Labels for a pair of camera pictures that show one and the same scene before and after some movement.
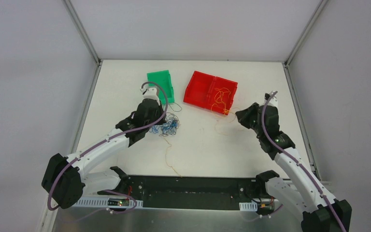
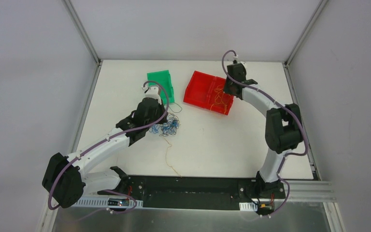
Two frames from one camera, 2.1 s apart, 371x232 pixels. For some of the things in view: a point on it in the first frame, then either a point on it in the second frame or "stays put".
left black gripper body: x=157 y=116 stays put
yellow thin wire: x=165 y=158 stays put
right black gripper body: x=246 y=115 → x=232 y=88
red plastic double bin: x=210 y=92 stays put
